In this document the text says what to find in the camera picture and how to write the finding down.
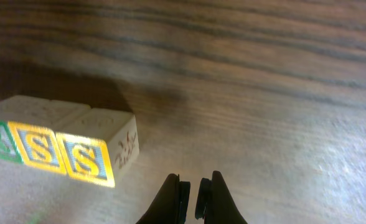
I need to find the yellow S block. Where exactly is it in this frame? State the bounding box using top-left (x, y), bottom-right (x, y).
top-left (55, 108), bottom-right (139, 188)
top-left (7, 99), bottom-right (92, 175)

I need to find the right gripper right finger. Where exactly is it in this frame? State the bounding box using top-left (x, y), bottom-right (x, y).
top-left (195, 170), bottom-right (247, 224)

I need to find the green R block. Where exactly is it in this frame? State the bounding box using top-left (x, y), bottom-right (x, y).
top-left (0, 95), bottom-right (50, 164)

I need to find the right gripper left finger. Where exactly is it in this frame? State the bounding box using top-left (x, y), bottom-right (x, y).
top-left (136, 174), bottom-right (190, 224)

